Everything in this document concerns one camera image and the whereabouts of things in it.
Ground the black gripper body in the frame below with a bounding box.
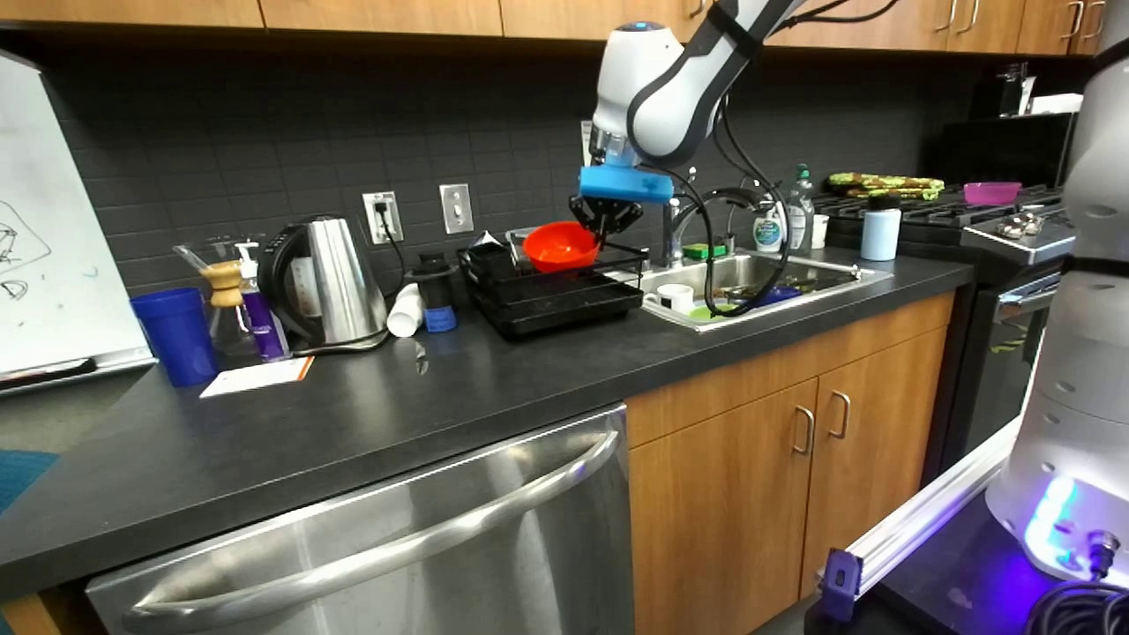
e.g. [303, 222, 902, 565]
[570, 197, 644, 237]

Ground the orange bowl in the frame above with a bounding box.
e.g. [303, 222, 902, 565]
[523, 218, 599, 277]

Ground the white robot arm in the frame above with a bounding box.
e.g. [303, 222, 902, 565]
[570, 0, 801, 237]

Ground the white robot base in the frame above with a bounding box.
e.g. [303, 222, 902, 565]
[986, 0, 1129, 588]

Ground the black drying rack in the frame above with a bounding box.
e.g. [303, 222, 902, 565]
[457, 243, 644, 342]

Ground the white card on counter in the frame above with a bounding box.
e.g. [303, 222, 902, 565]
[197, 357, 316, 398]

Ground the chrome faucet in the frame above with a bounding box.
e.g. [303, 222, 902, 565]
[657, 195, 687, 270]

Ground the green sponge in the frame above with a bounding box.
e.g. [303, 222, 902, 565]
[682, 243, 728, 260]

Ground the stainless steel sink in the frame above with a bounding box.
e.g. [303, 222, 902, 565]
[615, 253, 885, 336]

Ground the white mug in sink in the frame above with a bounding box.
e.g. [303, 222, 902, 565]
[657, 283, 695, 314]

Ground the clear soap dispenser bottle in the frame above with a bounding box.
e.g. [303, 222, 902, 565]
[753, 195, 786, 253]

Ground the green cap dish soap bottle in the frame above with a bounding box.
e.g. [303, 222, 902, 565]
[786, 162, 817, 250]

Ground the paper towel roll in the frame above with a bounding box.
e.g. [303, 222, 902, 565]
[861, 209, 902, 260]

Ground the stainless steel electric kettle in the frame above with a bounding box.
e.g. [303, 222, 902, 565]
[259, 216, 390, 354]

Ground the stainless steel dishwasher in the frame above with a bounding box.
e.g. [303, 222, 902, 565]
[87, 406, 632, 635]

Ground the purple spray bottle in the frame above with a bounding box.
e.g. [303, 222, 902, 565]
[238, 239, 291, 360]

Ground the glass pour-over coffee maker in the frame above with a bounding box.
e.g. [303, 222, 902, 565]
[172, 239, 259, 369]

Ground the black gas stove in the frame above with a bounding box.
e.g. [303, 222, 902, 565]
[824, 111, 1106, 473]

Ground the blue plastic cup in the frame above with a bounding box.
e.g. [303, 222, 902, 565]
[130, 289, 220, 390]

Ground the white whiteboard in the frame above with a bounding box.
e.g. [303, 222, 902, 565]
[0, 55, 156, 391]

